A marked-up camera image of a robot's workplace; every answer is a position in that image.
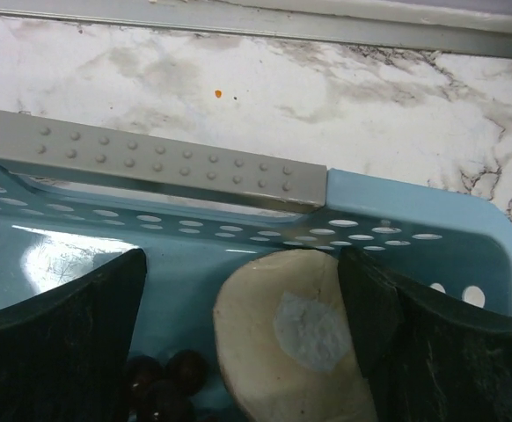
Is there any blue plastic basket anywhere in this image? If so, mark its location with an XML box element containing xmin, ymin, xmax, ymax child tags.
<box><xmin>0</xmin><ymin>111</ymin><xmax>512</xmax><ymax>421</ymax></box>

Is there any dark grape bunch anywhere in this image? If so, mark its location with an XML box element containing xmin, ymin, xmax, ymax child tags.
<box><xmin>122</xmin><ymin>349</ymin><xmax>209</xmax><ymax>421</ymax></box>

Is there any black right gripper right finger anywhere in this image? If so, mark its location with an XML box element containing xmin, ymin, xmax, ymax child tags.
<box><xmin>338</xmin><ymin>248</ymin><xmax>512</xmax><ymax>421</ymax></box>

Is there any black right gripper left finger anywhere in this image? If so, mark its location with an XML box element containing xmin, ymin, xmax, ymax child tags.
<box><xmin>0</xmin><ymin>249</ymin><xmax>147</xmax><ymax>421</ymax></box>

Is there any beige mushroom slice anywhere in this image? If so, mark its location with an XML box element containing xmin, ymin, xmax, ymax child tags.
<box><xmin>213</xmin><ymin>250</ymin><xmax>377</xmax><ymax>421</ymax></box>

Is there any aluminium frame rail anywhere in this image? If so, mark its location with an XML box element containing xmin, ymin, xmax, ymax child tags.
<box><xmin>0</xmin><ymin>1</ymin><xmax>512</xmax><ymax>58</ymax></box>

